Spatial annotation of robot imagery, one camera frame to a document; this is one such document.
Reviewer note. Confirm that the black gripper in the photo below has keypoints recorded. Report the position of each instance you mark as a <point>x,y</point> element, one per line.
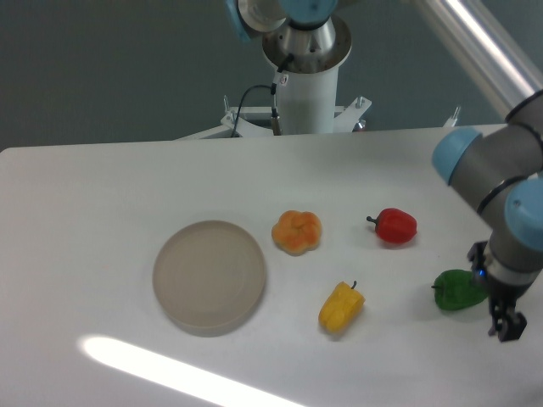
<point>504,287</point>

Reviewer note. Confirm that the red bell pepper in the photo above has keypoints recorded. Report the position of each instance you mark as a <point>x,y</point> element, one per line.
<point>394,226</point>

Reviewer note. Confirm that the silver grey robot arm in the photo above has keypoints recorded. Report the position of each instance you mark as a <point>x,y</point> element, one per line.
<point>498,175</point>

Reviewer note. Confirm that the green bell pepper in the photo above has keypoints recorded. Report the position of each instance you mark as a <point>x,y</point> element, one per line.
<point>455,290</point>

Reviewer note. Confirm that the yellow bell pepper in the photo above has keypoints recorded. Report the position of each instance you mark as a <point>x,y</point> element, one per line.
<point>341,307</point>

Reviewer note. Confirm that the orange flower-shaped bread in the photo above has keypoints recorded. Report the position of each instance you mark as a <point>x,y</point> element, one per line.
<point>297,232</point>

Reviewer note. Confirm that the beige round plate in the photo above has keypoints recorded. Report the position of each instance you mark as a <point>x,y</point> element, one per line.
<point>209,277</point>

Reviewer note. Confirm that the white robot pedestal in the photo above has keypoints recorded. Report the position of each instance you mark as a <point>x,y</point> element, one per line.
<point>303,89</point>

